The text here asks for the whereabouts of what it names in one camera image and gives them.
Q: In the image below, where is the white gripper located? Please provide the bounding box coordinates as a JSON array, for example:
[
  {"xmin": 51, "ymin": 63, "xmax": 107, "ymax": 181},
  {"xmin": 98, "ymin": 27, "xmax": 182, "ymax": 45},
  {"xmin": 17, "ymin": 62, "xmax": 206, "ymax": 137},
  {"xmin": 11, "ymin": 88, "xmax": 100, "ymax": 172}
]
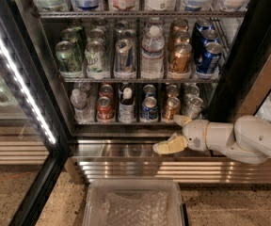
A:
[{"xmin": 152, "ymin": 115, "xmax": 209, "ymax": 154}]

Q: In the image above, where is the blue pepsi can front bottom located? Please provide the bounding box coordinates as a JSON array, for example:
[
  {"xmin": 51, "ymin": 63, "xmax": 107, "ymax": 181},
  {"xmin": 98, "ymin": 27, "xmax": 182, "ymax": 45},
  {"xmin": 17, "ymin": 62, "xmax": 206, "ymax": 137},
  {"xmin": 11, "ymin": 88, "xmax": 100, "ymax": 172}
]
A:
[{"xmin": 141, "ymin": 96, "xmax": 158, "ymax": 120}]

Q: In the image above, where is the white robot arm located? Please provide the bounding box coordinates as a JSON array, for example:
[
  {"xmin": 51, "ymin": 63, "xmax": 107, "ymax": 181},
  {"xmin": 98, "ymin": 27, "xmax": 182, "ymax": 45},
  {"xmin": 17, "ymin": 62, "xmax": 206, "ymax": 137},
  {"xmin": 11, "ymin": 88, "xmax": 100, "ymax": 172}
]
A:
[{"xmin": 153, "ymin": 115, "xmax": 271, "ymax": 164}]

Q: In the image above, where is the gold can front bottom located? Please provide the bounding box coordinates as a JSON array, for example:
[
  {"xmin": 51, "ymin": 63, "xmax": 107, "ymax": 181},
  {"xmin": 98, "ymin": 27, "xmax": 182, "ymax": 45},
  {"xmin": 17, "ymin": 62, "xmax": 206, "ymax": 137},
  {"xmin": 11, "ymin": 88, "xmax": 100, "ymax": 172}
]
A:
[{"xmin": 163, "ymin": 97, "xmax": 181, "ymax": 120}]

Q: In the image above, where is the gold can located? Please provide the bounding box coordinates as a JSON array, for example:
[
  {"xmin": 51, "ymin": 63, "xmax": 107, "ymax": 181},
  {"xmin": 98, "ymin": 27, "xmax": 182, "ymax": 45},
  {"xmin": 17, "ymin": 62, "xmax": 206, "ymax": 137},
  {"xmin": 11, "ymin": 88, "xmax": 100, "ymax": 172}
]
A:
[
  {"xmin": 170, "ymin": 19, "xmax": 188, "ymax": 32},
  {"xmin": 163, "ymin": 97, "xmax": 181, "ymax": 120},
  {"xmin": 170, "ymin": 30, "xmax": 191, "ymax": 45},
  {"xmin": 166, "ymin": 84, "xmax": 180, "ymax": 98},
  {"xmin": 169, "ymin": 42, "xmax": 192, "ymax": 73}
]

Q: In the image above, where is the silver can rear bottom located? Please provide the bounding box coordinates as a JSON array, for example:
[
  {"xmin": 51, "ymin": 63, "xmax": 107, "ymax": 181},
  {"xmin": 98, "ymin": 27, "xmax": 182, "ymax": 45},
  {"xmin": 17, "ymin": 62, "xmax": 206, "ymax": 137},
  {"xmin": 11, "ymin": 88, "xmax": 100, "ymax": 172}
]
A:
[{"xmin": 183, "ymin": 85, "xmax": 199, "ymax": 98}]

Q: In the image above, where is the gold can rear bottom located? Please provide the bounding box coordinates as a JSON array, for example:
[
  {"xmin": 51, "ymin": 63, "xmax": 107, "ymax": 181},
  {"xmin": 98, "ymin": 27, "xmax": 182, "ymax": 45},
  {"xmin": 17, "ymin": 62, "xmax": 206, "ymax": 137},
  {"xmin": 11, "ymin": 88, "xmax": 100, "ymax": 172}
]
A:
[{"xmin": 166, "ymin": 84, "xmax": 180, "ymax": 98}]

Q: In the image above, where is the blue pepsi can rear bottom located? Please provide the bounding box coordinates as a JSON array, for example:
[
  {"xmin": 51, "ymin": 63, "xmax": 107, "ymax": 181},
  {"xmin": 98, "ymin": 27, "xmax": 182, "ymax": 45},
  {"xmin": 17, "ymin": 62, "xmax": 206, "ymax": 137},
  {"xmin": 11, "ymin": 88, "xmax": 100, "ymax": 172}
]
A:
[{"xmin": 143, "ymin": 84, "xmax": 156, "ymax": 98}]

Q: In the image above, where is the gold can front middle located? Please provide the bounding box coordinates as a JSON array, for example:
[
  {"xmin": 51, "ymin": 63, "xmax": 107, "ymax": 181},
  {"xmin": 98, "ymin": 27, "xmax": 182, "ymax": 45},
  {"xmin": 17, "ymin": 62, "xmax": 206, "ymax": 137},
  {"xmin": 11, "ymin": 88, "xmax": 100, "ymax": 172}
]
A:
[{"xmin": 169, "ymin": 42, "xmax": 192, "ymax": 73}]

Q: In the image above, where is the blue pepsi can front middle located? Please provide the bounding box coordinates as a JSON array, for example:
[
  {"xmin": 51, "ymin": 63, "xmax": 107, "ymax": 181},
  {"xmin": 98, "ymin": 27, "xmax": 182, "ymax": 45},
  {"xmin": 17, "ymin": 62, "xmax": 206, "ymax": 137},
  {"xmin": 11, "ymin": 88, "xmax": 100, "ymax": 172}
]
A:
[{"xmin": 196, "ymin": 41, "xmax": 223, "ymax": 74}]

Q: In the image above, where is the water bottle middle shelf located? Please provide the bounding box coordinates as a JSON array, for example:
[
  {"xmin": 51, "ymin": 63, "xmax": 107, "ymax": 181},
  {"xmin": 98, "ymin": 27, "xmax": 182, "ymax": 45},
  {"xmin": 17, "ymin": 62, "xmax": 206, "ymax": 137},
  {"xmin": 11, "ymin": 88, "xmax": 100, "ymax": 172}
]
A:
[{"xmin": 140, "ymin": 25, "xmax": 165, "ymax": 79}]

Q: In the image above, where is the red coke can front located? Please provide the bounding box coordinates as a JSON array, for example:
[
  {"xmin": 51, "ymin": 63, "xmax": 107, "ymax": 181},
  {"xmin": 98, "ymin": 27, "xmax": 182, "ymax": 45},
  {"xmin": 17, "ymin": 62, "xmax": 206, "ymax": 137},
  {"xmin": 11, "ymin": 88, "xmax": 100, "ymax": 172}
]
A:
[{"xmin": 97, "ymin": 96, "xmax": 114, "ymax": 120}]

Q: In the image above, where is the red coke can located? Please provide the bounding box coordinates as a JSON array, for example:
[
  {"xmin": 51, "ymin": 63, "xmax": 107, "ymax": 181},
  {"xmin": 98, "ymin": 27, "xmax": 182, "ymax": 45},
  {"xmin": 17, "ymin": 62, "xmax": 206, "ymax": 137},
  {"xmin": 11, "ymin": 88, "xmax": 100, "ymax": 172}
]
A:
[
  {"xmin": 97, "ymin": 96, "xmax": 114, "ymax": 120},
  {"xmin": 99, "ymin": 84, "xmax": 114, "ymax": 99}
]

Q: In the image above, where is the red coke can rear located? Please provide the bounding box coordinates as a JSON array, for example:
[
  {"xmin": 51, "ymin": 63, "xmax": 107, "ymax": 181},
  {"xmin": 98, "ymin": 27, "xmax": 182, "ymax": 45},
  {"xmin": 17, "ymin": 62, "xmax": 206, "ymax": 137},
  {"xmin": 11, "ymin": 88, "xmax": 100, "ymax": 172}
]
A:
[{"xmin": 99, "ymin": 84, "xmax": 114, "ymax": 99}]

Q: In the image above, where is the silver red bull can front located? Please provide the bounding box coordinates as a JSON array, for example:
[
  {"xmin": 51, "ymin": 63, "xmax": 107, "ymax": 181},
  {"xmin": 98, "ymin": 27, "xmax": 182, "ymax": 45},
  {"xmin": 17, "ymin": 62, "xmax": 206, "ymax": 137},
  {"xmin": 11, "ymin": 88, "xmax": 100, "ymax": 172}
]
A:
[{"xmin": 115, "ymin": 39, "xmax": 134, "ymax": 73}]

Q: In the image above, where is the gold can rear middle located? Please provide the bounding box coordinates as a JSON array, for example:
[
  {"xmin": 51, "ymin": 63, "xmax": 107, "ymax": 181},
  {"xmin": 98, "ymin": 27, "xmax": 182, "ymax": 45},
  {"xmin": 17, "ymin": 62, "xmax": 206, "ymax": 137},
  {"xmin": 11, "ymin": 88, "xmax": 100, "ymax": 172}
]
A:
[{"xmin": 170, "ymin": 19, "xmax": 188, "ymax": 32}]

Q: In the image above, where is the clear water bottle bottom shelf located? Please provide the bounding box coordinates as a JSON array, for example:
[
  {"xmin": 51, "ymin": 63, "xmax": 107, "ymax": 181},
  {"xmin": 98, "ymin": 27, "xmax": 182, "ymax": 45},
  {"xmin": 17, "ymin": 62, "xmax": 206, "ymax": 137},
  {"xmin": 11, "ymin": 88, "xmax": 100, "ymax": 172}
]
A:
[{"xmin": 70, "ymin": 89, "xmax": 92, "ymax": 123}]

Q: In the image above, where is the blue pepsi can rear middle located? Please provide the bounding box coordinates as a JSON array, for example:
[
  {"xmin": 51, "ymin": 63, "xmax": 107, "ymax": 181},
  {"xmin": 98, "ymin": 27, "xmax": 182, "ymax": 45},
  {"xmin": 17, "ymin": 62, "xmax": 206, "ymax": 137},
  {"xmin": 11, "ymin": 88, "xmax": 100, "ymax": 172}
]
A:
[{"xmin": 194, "ymin": 18, "xmax": 214, "ymax": 32}]

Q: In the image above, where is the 7up can front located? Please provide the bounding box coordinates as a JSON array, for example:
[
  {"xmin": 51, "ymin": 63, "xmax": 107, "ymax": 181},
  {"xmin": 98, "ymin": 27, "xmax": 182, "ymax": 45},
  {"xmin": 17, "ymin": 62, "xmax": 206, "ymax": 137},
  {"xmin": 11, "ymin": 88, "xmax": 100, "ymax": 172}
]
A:
[{"xmin": 85, "ymin": 40, "xmax": 107, "ymax": 73}]

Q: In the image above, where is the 7up can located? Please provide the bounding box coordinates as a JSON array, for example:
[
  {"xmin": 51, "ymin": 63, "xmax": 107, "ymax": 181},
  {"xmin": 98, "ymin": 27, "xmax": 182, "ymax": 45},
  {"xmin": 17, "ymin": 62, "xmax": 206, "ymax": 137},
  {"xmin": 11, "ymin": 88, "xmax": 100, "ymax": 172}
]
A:
[
  {"xmin": 85, "ymin": 40, "xmax": 107, "ymax": 73},
  {"xmin": 88, "ymin": 29, "xmax": 105, "ymax": 44}
]

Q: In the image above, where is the silver can rear red bull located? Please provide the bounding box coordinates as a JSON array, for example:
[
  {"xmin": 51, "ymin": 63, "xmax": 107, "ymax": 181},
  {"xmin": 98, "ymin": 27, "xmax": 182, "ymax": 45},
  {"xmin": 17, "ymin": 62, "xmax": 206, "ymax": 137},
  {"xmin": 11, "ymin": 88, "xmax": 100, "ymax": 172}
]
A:
[{"xmin": 114, "ymin": 20, "xmax": 130, "ymax": 40}]

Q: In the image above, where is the green can front middle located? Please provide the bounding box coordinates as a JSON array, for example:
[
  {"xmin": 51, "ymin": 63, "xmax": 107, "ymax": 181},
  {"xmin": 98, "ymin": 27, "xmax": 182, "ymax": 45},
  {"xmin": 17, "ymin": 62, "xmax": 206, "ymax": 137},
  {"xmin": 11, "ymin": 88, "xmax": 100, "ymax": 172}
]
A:
[{"xmin": 56, "ymin": 40, "xmax": 81, "ymax": 73}]

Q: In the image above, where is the glass fridge door left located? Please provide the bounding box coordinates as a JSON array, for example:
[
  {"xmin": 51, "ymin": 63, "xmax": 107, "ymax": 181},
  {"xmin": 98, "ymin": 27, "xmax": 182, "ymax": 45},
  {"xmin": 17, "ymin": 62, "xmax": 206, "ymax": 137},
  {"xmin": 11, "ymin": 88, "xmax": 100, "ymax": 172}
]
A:
[{"xmin": 0, "ymin": 0, "xmax": 68, "ymax": 226}]

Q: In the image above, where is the dark drink bottle white cap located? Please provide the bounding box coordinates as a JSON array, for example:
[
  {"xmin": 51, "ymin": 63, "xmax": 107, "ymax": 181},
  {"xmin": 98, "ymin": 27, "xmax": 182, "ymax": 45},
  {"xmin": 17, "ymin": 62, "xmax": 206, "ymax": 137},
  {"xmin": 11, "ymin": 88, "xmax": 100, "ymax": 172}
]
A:
[{"xmin": 119, "ymin": 88, "xmax": 135, "ymax": 123}]

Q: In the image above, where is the bubble wrap sheet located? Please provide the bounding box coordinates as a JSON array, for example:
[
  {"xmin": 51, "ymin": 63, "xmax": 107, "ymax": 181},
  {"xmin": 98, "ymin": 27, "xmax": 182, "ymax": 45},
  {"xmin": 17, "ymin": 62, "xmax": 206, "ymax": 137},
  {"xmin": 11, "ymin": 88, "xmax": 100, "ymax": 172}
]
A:
[{"xmin": 103, "ymin": 191, "xmax": 168, "ymax": 226}]

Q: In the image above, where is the clear plastic bin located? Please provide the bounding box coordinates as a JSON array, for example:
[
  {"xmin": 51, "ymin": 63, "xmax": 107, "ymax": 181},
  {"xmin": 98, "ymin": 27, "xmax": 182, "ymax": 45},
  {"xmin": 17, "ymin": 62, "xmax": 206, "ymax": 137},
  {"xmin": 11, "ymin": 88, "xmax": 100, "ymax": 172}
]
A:
[{"xmin": 82, "ymin": 179, "xmax": 189, "ymax": 226}]

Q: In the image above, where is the white led light strip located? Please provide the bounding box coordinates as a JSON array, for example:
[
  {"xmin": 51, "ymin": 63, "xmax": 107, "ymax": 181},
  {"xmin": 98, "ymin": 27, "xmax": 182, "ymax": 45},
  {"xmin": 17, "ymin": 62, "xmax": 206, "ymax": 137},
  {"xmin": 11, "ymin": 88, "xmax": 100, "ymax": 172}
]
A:
[{"xmin": 0, "ymin": 35, "xmax": 56, "ymax": 144}]

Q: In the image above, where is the middle wire shelf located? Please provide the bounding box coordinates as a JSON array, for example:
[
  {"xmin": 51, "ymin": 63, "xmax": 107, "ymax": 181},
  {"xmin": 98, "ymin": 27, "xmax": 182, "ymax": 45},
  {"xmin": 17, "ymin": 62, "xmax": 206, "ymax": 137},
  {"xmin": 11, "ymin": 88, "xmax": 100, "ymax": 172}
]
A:
[{"xmin": 57, "ymin": 76, "xmax": 219, "ymax": 84}]

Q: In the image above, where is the wire shelf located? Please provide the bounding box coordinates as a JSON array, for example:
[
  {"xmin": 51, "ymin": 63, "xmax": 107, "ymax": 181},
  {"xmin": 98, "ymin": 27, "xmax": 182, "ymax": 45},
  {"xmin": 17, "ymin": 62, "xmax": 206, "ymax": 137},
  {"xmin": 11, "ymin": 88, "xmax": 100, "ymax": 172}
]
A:
[
  {"xmin": 34, "ymin": 10, "xmax": 246, "ymax": 19},
  {"xmin": 57, "ymin": 76, "xmax": 219, "ymax": 84}
]

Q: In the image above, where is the top wire shelf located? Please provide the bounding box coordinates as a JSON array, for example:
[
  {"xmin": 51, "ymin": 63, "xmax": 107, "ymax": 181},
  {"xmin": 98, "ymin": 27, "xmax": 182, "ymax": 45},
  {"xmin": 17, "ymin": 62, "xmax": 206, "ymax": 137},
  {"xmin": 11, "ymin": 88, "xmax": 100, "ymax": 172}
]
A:
[{"xmin": 34, "ymin": 10, "xmax": 246, "ymax": 19}]

